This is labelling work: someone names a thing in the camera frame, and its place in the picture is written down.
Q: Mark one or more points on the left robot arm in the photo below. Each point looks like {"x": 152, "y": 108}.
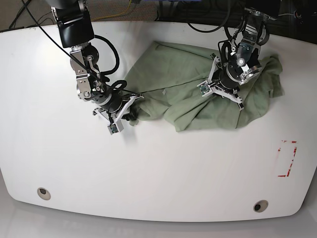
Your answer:
{"x": 238, "y": 62}

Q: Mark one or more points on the green t-shirt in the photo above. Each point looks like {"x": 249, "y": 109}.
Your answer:
{"x": 168, "y": 74}

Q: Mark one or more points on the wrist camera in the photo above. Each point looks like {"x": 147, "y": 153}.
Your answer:
{"x": 115, "y": 127}
{"x": 204, "y": 88}

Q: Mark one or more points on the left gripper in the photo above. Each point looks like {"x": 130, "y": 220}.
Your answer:
{"x": 221, "y": 84}

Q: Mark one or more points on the left table grommet hole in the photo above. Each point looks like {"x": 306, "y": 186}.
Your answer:
{"x": 43, "y": 194}

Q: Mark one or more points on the red tape marking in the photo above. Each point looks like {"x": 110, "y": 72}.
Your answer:
{"x": 285, "y": 158}

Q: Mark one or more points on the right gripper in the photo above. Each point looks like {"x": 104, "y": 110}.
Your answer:
{"x": 119, "y": 107}

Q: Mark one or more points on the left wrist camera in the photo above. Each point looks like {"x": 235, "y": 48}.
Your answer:
{"x": 204, "y": 88}

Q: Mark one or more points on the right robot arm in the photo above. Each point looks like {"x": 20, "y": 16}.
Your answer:
{"x": 76, "y": 32}

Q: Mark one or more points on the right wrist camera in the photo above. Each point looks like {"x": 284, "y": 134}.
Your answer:
{"x": 115, "y": 127}

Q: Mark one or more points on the table grommet hole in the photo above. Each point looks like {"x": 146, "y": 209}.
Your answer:
{"x": 43, "y": 194}
{"x": 260, "y": 206}

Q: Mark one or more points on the right table grommet hole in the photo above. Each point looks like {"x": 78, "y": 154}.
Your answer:
{"x": 260, "y": 206}

